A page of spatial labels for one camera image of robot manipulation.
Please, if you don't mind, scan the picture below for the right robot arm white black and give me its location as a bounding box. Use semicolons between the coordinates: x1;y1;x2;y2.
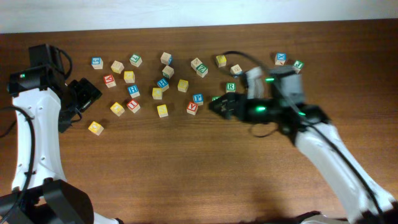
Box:
208;66;397;223

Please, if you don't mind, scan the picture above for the green J block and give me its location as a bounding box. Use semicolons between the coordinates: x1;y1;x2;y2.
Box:
292;60;304;73

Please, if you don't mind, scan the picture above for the wood block green side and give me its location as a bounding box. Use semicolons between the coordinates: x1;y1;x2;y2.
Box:
162;65;174;79

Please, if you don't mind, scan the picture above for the yellow block upper left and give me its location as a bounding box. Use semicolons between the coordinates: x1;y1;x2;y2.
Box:
124;71;135;83

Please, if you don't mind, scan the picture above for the wood leaf block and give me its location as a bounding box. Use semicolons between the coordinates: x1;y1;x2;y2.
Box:
190;58;202;71

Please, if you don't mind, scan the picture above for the red block upper left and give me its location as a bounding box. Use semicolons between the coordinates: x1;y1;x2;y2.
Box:
103;75;116;88

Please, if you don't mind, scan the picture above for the blue H block left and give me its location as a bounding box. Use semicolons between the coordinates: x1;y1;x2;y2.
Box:
127;85;141;98

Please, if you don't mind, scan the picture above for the yellow S block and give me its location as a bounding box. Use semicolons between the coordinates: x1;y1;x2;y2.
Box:
157;105;169;118
177;79;189;93

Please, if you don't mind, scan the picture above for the wood block blue side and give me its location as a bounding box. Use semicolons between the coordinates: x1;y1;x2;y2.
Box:
160;52;173;65

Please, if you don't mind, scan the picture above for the blue H block centre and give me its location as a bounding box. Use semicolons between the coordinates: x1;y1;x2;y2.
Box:
157;78;169;92

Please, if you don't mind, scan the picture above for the green R block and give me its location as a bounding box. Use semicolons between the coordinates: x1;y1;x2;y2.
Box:
226;83;236;93

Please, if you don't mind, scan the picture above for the green Z block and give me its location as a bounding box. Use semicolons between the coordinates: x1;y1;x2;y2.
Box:
196;63;208;78

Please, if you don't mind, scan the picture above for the yellow block lower left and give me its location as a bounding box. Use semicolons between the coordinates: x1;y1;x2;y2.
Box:
110;102;125;116

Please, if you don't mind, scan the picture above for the blue block far left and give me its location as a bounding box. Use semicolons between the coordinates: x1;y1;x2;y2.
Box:
91;57;103;70

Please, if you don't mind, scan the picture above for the blue P block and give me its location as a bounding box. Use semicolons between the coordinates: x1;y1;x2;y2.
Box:
193;93;204;106

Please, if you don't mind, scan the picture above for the yellow block front left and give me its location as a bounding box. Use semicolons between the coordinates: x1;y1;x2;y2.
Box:
88;121;104;136

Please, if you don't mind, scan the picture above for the yellow block centre left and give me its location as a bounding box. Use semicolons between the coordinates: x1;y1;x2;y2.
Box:
152;88;163;100

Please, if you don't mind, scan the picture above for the red I block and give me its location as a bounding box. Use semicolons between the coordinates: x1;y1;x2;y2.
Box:
127;99;141;113

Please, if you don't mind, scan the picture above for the yellow block top centre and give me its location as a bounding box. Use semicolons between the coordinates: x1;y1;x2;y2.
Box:
216;55;226;68

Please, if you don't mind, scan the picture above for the green L block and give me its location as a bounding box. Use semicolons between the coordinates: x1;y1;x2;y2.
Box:
129;54;142;67

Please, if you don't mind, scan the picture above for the blue h block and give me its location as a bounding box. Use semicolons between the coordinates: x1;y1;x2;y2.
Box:
157;78;169;92
127;85;141;98

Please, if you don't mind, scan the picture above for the plain wood yellow block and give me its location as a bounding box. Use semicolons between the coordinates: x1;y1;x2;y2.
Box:
111;60;124;74

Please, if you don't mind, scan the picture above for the red V block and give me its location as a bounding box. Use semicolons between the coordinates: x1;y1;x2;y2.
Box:
187;101;198;115

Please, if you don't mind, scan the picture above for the shell block blue D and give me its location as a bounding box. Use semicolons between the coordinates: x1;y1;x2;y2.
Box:
230;64;243;77

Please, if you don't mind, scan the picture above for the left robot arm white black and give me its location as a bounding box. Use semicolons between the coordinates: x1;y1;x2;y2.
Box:
1;44;122;224

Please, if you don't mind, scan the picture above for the blue X block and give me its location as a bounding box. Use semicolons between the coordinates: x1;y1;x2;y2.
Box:
274;52;287;65

